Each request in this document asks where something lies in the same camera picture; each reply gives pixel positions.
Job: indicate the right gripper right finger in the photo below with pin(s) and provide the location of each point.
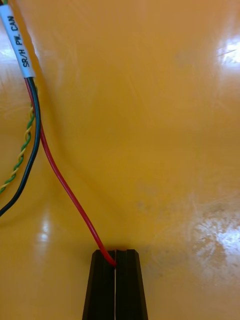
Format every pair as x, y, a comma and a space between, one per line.
130, 287

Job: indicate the yellow-orange plastic bin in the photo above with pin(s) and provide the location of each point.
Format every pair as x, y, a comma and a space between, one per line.
150, 125

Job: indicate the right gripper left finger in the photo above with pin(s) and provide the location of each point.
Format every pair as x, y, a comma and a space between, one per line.
102, 287

